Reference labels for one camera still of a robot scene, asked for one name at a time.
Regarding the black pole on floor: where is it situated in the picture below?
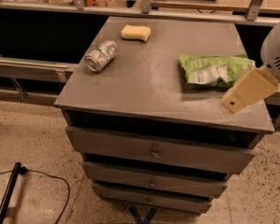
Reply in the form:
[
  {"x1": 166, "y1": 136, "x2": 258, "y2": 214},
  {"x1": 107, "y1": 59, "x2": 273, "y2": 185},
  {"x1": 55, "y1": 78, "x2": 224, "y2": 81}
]
[{"x1": 0, "y1": 162, "x2": 21, "y2": 224}]

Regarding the grey drawer cabinet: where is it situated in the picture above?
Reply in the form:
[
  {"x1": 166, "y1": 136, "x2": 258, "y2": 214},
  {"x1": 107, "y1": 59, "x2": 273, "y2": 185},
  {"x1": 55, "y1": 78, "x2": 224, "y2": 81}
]
[{"x1": 56, "y1": 17, "x2": 273, "y2": 203}]

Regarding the black cable on floor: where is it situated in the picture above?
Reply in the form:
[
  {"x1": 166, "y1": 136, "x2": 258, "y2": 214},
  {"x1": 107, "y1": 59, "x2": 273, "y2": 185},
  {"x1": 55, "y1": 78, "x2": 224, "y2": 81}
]
[{"x1": 0, "y1": 168, "x2": 71, "y2": 224}]

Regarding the bottom grey drawer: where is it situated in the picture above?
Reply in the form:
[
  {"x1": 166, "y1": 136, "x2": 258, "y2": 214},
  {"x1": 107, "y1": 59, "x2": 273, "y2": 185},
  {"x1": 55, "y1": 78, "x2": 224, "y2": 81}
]
[{"x1": 92, "y1": 183, "x2": 211, "y2": 214}]

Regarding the grey drawer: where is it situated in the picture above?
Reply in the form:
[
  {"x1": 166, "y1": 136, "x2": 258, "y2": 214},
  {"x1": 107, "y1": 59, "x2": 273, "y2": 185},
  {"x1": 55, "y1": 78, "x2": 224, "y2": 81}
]
[
  {"x1": 82, "y1": 161, "x2": 227, "y2": 199},
  {"x1": 65, "y1": 126, "x2": 255, "y2": 175},
  {"x1": 92, "y1": 183, "x2": 211, "y2": 214}
]

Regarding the middle grey drawer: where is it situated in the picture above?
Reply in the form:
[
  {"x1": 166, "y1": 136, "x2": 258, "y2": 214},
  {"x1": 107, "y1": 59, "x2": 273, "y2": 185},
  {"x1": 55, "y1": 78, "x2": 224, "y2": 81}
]
[{"x1": 82, "y1": 161, "x2": 227, "y2": 199}]

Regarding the left metal shelf rail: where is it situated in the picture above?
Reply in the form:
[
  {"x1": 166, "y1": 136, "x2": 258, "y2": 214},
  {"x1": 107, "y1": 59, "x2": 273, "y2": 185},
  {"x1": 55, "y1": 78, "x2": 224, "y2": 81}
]
[{"x1": 0, "y1": 57, "x2": 78, "y2": 102}]

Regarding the green chip bag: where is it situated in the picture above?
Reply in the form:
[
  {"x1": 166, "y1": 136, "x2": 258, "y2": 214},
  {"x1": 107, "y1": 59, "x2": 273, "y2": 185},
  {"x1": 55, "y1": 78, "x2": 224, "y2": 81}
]
[{"x1": 179, "y1": 54, "x2": 255, "y2": 88}]

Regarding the yellow sponge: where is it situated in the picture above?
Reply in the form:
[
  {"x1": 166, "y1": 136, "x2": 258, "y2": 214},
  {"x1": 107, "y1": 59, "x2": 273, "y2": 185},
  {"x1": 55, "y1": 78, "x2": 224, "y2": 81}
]
[{"x1": 121, "y1": 25, "x2": 151, "y2": 42}]

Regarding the metal rail frame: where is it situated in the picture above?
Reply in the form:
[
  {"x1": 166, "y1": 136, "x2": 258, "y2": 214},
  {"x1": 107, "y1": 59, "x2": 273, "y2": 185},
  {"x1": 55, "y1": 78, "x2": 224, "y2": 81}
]
[{"x1": 0, "y1": 0, "x2": 280, "y2": 26}]

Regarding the top grey drawer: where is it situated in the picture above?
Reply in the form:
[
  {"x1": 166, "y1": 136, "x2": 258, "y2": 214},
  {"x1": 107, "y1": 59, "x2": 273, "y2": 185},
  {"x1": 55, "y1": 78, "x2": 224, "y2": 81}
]
[{"x1": 65, "y1": 126, "x2": 255, "y2": 175}]

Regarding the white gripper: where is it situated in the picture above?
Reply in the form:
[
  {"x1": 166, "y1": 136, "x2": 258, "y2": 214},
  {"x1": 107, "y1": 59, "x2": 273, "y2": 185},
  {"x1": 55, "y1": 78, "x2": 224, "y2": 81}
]
[{"x1": 221, "y1": 22, "x2": 280, "y2": 113}]

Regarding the silver soda can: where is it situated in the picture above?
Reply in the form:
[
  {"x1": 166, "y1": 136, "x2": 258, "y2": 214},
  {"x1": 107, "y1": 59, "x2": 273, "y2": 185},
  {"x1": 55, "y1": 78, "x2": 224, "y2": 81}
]
[{"x1": 85, "y1": 40, "x2": 118, "y2": 72}]

